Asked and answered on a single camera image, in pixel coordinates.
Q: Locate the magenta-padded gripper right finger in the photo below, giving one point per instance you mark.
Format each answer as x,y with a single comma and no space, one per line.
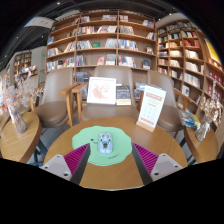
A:
165,165

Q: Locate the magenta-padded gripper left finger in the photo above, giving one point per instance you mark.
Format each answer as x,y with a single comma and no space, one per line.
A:
56,165

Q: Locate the transparent computer mouse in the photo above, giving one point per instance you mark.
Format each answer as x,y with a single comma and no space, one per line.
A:
105,144

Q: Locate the green blob-shaped mouse pad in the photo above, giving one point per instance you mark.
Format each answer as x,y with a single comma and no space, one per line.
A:
85,138

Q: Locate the round wooden side table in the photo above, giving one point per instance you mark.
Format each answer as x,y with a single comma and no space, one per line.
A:
18,143
201,150

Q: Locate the glass vase with dried flowers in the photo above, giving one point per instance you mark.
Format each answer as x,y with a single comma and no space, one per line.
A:
19,123
203,131

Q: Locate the stack of books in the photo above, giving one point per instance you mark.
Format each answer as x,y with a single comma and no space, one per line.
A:
190,119

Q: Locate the white sign on wooden base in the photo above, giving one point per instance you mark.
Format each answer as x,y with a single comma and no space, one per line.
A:
151,106

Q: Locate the light blue book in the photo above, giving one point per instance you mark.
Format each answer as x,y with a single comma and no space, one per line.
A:
140,86

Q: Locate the dark-covered book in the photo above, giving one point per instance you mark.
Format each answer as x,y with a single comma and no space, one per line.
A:
123,93

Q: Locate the white framed floral picture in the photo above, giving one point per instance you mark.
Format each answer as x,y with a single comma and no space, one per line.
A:
101,90

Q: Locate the small distant bookshelf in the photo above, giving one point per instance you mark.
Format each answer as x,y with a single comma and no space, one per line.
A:
23,63

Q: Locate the tall wooden bookshelf with books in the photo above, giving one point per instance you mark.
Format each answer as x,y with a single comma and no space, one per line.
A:
186,60

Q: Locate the wide wooden bookshelf with books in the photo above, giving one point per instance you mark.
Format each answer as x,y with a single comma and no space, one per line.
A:
103,40

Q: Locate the white hanging ceiling panel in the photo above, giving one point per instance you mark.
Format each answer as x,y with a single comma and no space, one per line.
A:
39,22

